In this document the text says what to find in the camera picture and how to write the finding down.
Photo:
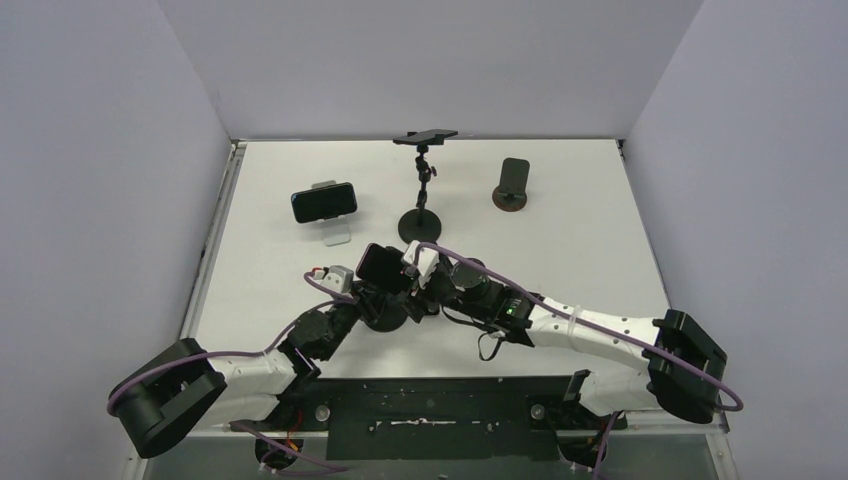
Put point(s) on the white metal phone stand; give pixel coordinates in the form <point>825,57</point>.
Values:
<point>335,228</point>

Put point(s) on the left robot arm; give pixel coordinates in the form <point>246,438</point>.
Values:
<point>186,387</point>

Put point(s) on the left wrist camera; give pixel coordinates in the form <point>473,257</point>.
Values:
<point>336,279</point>

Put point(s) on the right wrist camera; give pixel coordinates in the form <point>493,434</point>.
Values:
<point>419,262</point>

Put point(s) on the black round base stand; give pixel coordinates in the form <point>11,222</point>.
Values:
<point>394,317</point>

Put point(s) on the wooden base phone stand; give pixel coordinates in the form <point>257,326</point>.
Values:
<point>510,194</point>

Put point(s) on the tall black tripod stand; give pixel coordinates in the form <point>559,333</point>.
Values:
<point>420,223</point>

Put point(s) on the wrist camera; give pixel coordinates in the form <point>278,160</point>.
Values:
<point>419,262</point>
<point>336,279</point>

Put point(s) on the phone on white stand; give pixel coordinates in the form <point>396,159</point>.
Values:
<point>324,203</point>

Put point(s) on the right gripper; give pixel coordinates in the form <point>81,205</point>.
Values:
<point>424,292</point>

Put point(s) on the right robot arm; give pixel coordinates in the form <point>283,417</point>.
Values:
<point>669,363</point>

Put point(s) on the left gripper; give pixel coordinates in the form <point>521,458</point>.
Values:
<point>368,298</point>

